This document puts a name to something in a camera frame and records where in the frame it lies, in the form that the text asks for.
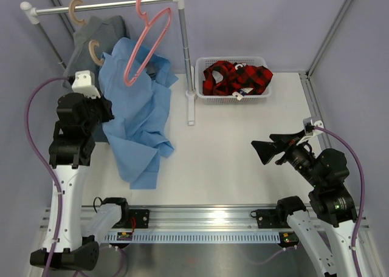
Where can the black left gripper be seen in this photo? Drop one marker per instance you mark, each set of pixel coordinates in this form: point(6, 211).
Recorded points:
point(105, 104)

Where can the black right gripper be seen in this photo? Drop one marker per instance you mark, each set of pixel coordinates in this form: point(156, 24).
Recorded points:
point(266, 150)

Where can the light blue shirt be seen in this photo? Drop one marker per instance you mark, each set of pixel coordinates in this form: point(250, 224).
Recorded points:
point(137, 132)

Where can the red black plaid shirt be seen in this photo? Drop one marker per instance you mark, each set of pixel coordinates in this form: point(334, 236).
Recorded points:
point(223, 78)

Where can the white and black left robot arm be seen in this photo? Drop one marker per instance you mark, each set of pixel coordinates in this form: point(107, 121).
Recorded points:
point(68, 244)

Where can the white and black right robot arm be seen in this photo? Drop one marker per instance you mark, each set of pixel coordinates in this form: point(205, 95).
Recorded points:
point(329, 199)

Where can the grey shirt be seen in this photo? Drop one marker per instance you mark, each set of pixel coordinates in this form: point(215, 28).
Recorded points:
point(106, 31)

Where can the white plastic basket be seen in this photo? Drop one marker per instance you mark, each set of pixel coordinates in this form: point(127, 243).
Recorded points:
point(240, 97)

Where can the white metal clothes rack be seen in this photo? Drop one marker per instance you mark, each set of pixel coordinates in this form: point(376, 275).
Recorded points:
point(33, 14)

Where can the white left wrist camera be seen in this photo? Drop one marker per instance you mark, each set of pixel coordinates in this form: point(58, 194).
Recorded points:
point(84, 84)

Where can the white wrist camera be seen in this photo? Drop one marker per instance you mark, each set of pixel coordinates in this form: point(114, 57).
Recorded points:
point(310, 130)
point(84, 84)

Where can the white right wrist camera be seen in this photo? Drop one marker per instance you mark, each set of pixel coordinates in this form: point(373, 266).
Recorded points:
point(310, 130)

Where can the aluminium frame post right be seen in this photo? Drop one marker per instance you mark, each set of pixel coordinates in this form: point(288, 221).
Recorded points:
point(306, 76)

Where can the aluminium frame post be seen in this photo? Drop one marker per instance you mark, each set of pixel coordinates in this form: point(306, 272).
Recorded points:
point(63, 18)
point(306, 76)

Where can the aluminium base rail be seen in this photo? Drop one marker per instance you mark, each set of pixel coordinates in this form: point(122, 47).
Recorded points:
point(200, 218)

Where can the white slotted cable duct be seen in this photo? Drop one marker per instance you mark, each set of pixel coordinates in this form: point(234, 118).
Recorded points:
point(210, 237)

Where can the aluminium frame post left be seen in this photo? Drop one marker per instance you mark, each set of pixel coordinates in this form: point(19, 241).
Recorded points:
point(63, 18)

